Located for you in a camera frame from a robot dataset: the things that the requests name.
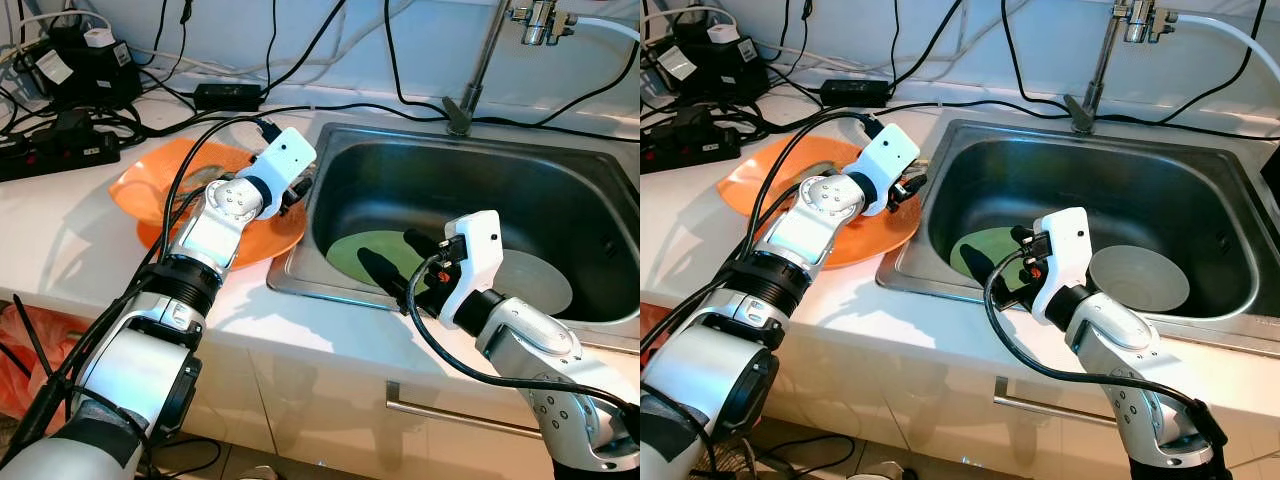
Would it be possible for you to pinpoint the white kitchen cabinet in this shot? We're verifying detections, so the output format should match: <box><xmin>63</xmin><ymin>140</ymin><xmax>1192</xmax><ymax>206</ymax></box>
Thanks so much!
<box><xmin>770</xmin><ymin>330</ymin><xmax>1280</xmax><ymax>471</ymax></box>
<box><xmin>0</xmin><ymin>290</ymin><xmax>641</xmax><ymax>480</ymax></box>

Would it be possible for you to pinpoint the green plate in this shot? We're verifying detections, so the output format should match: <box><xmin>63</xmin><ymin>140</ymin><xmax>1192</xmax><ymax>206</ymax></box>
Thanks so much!
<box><xmin>948</xmin><ymin>226</ymin><xmax>1036</xmax><ymax>291</ymax></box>
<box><xmin>326</xmin><ymin>229</ymin><xmax>446</xmax><ymax>297</ymax></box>

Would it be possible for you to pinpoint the pale grey bowl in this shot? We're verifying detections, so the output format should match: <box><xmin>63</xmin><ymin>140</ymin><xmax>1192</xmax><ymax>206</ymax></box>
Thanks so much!
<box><xmin>1087</xmin><ymin>245</ymin><xmax>1191</xmax><ymax>313</ymax></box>
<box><xmin>488</xmin><ymin>248</ymin><xmax>575</xmax><ymax>317</ymax></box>

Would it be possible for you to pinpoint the stainless steel sink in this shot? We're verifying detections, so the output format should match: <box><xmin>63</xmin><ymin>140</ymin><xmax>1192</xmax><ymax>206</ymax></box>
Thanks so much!
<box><xmin>880</xmin><ymin>118</ymin><xmax>1280</xmax><ymax>356</ymax></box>
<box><xmin>268</xmin><ymin>122</ymin><xmax>641</xmax><ymax>353</ymax></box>

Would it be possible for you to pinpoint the black power adapter brick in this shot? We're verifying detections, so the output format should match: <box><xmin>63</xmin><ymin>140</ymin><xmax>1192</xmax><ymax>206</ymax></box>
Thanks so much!
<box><xmin>819</xmin><ymin>78</ymin><xmax>892</xmax><ymax>108</ymax></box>
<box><xmin>192</xmin><ymin>82</ymin><xmax>265</xmax><ymax>112</ymax></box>

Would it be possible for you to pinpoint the chrome faucet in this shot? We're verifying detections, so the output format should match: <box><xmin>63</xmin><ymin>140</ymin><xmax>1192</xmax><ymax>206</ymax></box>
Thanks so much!
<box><xmin>1063</xmin><ymin>0</ymin><xmax>1181</xmax><ymax>136</ymax></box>
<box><xmin>443</xmin><ymin>0</ymin><xmax>581</xmax><ymax>137</ymax></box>

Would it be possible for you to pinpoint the red plastic bag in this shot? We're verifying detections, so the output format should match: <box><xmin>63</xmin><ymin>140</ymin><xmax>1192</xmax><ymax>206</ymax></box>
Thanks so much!
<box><xmin>640</xmin><ymin>302</ymin><xmax>669</xmax><ymax>346</ymax></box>
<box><xmin>0</xmin><ymin>300</ymin><xmax>76</xmax><ymax>426</ymax></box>

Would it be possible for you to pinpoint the black power strip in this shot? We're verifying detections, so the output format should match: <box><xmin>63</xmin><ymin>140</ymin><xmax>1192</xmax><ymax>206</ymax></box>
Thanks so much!
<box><xmin>640</xmin><ymin>122</ymin><xmax>743</xmax><ymax>173</ymax></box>
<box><xmin>0</xmin><ymin>128</ymin><xmax>123</xmax><ymax>183</ymax></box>

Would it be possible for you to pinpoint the black charger box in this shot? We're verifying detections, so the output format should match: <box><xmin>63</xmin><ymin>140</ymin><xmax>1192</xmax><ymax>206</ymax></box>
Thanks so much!
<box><xmin>18</xmin><ymin>22</ymin><xmax>143</xmax><ymax>109</ymax></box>
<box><xmin>655</xmin><ymin>22</ymin><xmax>766</xmax><ymax>106</ymax></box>

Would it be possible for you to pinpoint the large black appliance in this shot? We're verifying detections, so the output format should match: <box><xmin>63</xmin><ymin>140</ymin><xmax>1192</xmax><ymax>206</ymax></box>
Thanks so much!
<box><xmin>1260</xmin><ymin>140</ymin><xmax>1280</xmax><ymax>236</ymax></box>

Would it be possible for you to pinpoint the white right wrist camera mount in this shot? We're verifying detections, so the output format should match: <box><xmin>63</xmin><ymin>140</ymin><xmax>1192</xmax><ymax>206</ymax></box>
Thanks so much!
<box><xmin>438</xmin><ymin>210</ymin><xmax>504</xmax><ymax>331</ymax></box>
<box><xmin>1030</xmin><ymin>206</ymin><xmax>1093</xmax><ymax>323</ymax></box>

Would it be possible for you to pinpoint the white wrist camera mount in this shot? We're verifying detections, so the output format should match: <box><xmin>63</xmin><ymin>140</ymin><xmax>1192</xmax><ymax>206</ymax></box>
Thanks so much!
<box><xmin>858</xmin><ymin>124</ymin><xmax>921</xmax><ymax>217</ymax></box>
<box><xmin>1030</xmin><ymin>206</ymin><xmax>1093</xmax><ymax>323</ymax></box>
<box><xmin>252</xmin><ymin>127</ymin><xmax>318</xmax><ymax>217</ymax></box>
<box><xmin>438</xmin><ymin>210</ymin><xmax>504</xmax><ymax>331</ymax></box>

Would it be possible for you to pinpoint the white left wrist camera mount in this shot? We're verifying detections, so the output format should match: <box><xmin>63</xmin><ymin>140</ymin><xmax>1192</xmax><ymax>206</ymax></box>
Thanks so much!
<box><xmin>252</xmin><ymin>127</ymin><xmax>318</xmax><ymax>217</ymax></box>
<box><xmin>858</xmin><ymin>124</ymin><xmax>921</xmax><ymax>217</ymax></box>

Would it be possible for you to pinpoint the long black counter cable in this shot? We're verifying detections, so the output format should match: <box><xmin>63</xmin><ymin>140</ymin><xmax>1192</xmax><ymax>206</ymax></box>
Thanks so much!
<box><xmin>888</xmin><ymin>98</ymin><xmax>1280</xmax><ymax>139</ymax></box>
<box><xmin>255</xmin><ymin>100</ymin><xmax>641</xmax><ymax>146</ymax></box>

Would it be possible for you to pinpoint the silver cabinet handle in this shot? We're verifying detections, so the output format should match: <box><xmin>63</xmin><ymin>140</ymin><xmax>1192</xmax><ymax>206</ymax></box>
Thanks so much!
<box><xmin>992</xmin><ymin>375</ymin><xmax>1131</xmax><ymax>433</ymax></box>
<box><xmin>385</xmin><ymin>380</ymin><xmax>549</xmax><ymax>441</ymax></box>

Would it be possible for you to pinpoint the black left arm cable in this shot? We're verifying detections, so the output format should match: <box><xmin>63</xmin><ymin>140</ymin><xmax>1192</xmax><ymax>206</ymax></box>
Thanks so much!
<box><xmin>0</xmin><ymin>115</ymin><xmax>286</xmax><ymax>471</ymax></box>
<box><xmin>640</xmin><ymin>112</ymin><xmax>881</xmax><ymax>331</ymax></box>

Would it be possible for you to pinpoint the thick black adapter cable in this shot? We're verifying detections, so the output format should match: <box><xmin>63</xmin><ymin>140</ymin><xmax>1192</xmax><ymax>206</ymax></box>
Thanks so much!
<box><xmin>888</xmin><ymin>0</ymin><xmax>963</xmax><ymax>89</ymax></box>
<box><xmin>262</xmin><ymin>0</ymin><xmax>348</xmax><ymax>91</ymax></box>

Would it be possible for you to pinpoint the white water hose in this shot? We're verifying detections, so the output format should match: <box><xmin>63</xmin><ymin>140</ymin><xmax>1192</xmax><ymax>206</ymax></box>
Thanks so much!
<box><xmin>572</xmin><ymin>14</ymin><xmax>641</xmax><ymax>43</ymax></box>
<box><xmin>1175</xmin><ymin>12</ymin><xmax>1280</xmax><ymax>93</ymax></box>

